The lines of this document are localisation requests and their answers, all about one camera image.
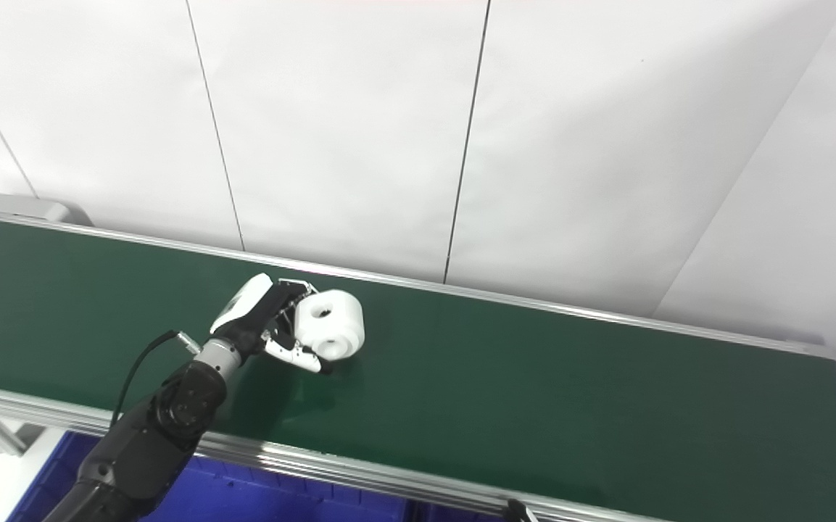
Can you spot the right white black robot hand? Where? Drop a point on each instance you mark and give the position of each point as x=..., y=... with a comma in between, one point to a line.
x=518, y=512

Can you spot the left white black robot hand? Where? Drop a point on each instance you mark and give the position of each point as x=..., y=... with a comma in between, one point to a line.
x=251, y=312

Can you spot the white cylindrical part with holes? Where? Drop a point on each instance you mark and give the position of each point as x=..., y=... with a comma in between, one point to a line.
x=334, y=322

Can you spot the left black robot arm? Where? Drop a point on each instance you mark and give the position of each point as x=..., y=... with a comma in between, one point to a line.
x=149, y=442

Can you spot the blue plastic bin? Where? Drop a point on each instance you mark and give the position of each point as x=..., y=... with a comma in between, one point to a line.
x=258, y=496
x=454, y=515

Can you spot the grey conveyor end cover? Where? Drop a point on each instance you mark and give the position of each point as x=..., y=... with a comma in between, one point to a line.
x=30, y=209

